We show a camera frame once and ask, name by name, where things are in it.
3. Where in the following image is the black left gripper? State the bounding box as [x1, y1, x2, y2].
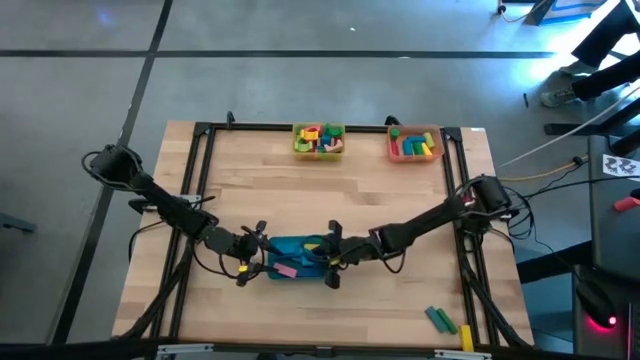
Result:
[233, 220, 284, 289]

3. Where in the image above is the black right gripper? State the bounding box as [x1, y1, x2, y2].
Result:
[299, 219, 382, 291]

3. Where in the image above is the teal plastic bin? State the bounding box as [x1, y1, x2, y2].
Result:
[266, 234, 335, 281]

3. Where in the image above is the green plank block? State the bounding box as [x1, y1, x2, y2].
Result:
[437, 308, 460, 335]

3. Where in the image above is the yellow plastic bin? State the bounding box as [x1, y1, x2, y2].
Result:
[291, 122, 347, 163]

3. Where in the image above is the orange plastic bin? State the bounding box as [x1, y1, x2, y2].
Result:
[386, 124, 445, 164]

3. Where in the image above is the teal plank block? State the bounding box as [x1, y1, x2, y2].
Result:
[425, 305, 450, 334]

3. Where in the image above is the black front crossbar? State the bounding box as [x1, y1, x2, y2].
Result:
[0, 338, 640, 360]

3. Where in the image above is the grey blue floor object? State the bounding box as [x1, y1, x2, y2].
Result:
[0, 210, 37, 235]

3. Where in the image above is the black computer mouse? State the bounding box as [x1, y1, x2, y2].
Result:
[575, 279, 619, 331]

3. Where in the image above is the black desk foot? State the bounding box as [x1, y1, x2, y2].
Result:
[543, 97, 640, 157]

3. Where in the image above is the dark grey desk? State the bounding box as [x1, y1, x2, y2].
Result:
[587, 133, 640, 281]

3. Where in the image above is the orange cylindrical object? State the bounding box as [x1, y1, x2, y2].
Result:
[613, 195, 640, 213]

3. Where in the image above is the white fiducial tag sheet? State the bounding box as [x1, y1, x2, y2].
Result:
[602, 153, 640, 177]

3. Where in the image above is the person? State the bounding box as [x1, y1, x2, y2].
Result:
[540, 0, 640, 109]

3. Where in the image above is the blue white bag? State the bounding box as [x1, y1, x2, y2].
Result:
[522, 0, 609, 26]

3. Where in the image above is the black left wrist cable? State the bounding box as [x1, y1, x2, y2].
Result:
[192, 239, 266, 280]

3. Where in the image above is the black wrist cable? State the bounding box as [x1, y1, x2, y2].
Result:
[377, 247, 407, 275]
[192, 239, 266, 280]

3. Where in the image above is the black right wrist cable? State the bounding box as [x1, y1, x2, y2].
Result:
[377, 247, 407, 275]

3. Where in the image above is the black cable bundle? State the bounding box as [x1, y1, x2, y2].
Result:
[117, 234, 196, 341]
[457, 239, 532, 350]

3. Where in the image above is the silver metal bracket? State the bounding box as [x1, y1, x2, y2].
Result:
[156, 342, 215, 357]
[433, 348, 494, 360]

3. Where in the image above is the black aluminium table frame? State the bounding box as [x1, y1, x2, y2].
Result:
[149, 119, 501, 351]

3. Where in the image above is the white cable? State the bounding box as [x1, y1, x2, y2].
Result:
[497, 85, 640, 169]

